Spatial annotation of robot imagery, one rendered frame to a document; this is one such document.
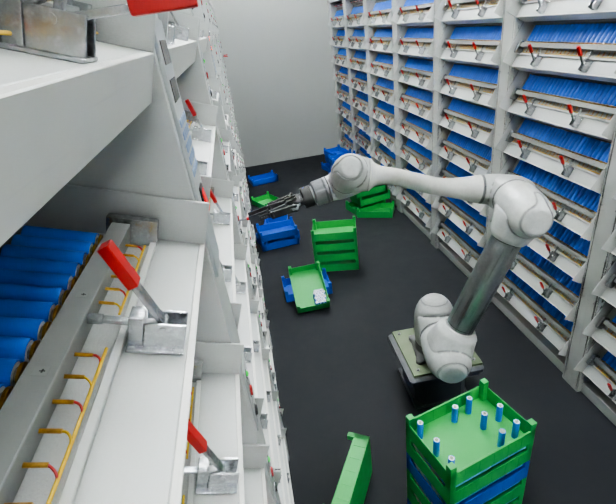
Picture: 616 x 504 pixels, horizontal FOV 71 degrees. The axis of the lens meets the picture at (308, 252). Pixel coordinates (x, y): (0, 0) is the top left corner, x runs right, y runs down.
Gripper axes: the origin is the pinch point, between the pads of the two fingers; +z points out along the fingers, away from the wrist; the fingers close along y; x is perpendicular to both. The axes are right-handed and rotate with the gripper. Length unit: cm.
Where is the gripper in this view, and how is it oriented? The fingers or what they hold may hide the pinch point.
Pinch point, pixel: (258, 215)
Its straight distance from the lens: 151.9
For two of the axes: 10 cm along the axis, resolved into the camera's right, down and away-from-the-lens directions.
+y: -1.7, -4.5, 8.8
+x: -3.1, -8.2, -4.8
